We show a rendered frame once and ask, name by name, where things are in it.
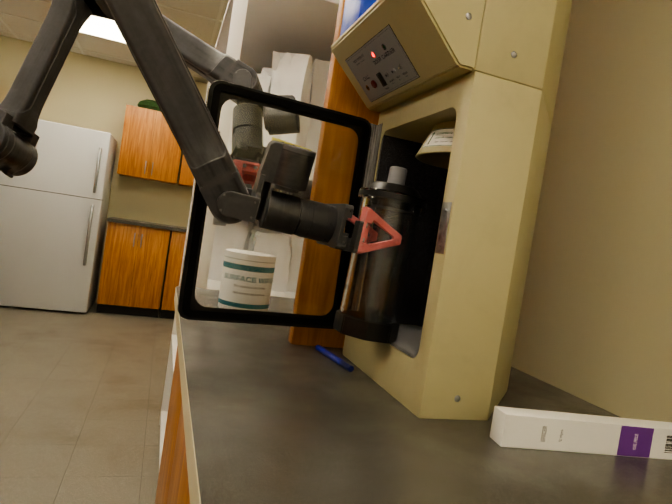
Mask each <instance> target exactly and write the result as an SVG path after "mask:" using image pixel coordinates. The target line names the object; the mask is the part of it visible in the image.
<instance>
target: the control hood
mask: <svg viewBox="0 0 672 504"><path fill-rule="evenodd" d="M484 5H485V0H377V1H376V2H375V3H374V4H373V5H372V6H371V7H370V8H369V9H368V10H367V11H366V12H365V13H364V14H363V15H362V16H361V17H360V18H359V19H358V20H357V21H356V22H355V23H354V24H353V25H352V26H351V27H350V28H349V29H348V30H346V31H345V32H344V33H343V34H342V35H341V36H340V37H339V38H338V39H337V40H336V41H335V42H334V43H333V44H332V45H331V49H332V50H331V51H332V53H333V54H334V56H335V58H336V59H337V61H338V62H339V64H340V66H341V67H342V69H343V70H344V72H345V74H346V75H347V77H348V78H349V80H350V82H351V83H352V85H353V86H354V88H355V90H356V91H357V93H358V94H359V96H360V98H361V99H362V101H363V102H364V104H365V106H366V107H367V108H368V109H369V110H371V111H375V112H380V111H383V110H385V109H387V108H389V107H392V106H394V105H396V104H398V103H401V102H403V101H405V100H407V99H409V98H412V97H414V96H416V95H418V94H421V93H423V92H425V91H427V90H430V89H432V88H434V87H436V86H438V85H441V84H443V83H445V82H447V81H450V80H452V79H454V78H456V77H459V76H461V75H463V74H465V73H467V72H470V71H472V70H473V69H474V67H475V61H476V54H477V48H478V42H479V36H480V30H481V24H482V17H483V11H484ZM388 24H389V25H390V27H391V28H392V30H393V32H394V33H395V35H396V37H397V39H398V40H399V42H400V44H401V45H402V47H403V49H404V51H405V52H406V54H407V56H408V57H409V59H410V61H411V62H412V64H413V66H414V68H415V69H416V71H417V73H418V74H419V76H420V77H419V78H418V79H416V80H414V81H412V82H410V83H408V84H406V85H404V86H402V87H400V88H398V89H396V90H394V91H392V92H390V93H388V94H386V95H384V96H382V97H380V98H379V99H377V100H375V101H373V102H370V100H369V99H368V97H367V95H366V94H365V92H364V91H363V89H362V87H361V86H360V84H359V82H358V81H357V79H356V78H355V76H354V74H353V73H352V71H351V70H350V68H349V66H348V65H347V63H346V62H345V60H346V59H347V58H348V57H350V56H351V55H352V54H353V53H354V52H356V51H357V50H358V49H359V48H361V47H362V46H363V45H364V44H365V43H367V42H368V41H369V40H370V39H371V38H373V37H374V36H375V35H376V34H378V33H379V32H380V31H381V30H382V29H384V28H385V27H386V26H387V25H388Z"/></svg>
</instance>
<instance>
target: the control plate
mask: <svg viewBox="0 0 672 504"><path fill-rule="evenodd" d="M382 44H384V45H385V46H386V50H384V49H383V48H382V46H381V45H382ZM371 52H374V53H375V55H376V57H375V58H374V57H373V56H372V55H371ZM345 62H346V63H347V65H348V66H349V68H350V70H351V71H352V73H353V74H354V76H355V78H356V79H357V81H358V82H359V84H360V86H361V87H362V89H363V91H364V92H365V94H366V95H367V97H368V99H369V100H370V102H373V101H375V100H377V99H379V98H380V97H382V96H384V95H386V94H388V93H390V92H392V91H394V90H396V89H398V88H400V87H402V86H404V85H406V84H408V83H410V82H412V81H414V80H416V79H418V78H419V77H420V76H419V74H418V73H417V71H416V69H415V68H414V66H413V64H412V62H411V61H410V59H409V57H408V56H407V54H406V52H405V51H404V49H403V47H402V45H401V44H400V42H399V40H398V39H397V37H396V35H395V33H394V32H393V30H392V28H391V27H390V25H389V24H388V25H387V26H386V27H385V28H384V29H382V30H381V31H380V32H379V33H378V34H376V35H375V36H374V37H373V38H371V39H370V40H369V41H368V42H367V43H365V44H364V45H363V46H362V47H361V48H359V49H358V50H357V51H356V52H354V53H353V54H352V55H351V56H350V57H348V58H347V59H346V60H345ZM399 64H402V66H403V69H398V66H399ZM392 68H395V70H396V73H392V72H391V71H392ZM379 72H380V73H381V75H382V76H383V78H384V80H385V81H386V83H387V85H386V86H384V87H383V86H382V84H381V82H380V81H379V79H378V77H377V76H376V74H377V73H379ZM386 72H388V73H389V74H390V77H388V76H387V77H386V76H385V74H386ZM372 80H374V81H375V82H376V84H377V87H376V88H373V87H372V85H371V81H372ZM366 85H368V86H369V88H370V90H367V88H366Z"/></svg>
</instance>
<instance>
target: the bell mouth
mask: <svg viewBox="0 0 672 504"><path fill-rule="evenodd" d="M455 123H456V121H447V122H441V123H438V124H436V125H435V126H434V128H433V129H432V131H431V132H430V134H429V135H428V137H427V139H426V140H425V142H424V143H423V145H422V146H421V148H420V149H419V151H418V153H417V154H416V156H415V157H416V158H417V160H419V161H421V162H423V163H425V164H428V165H432V166H436V167H440V168H444V169H448V167H449V160H450V154H451V148H452V142H453V136H454V129H455Z"/></svg>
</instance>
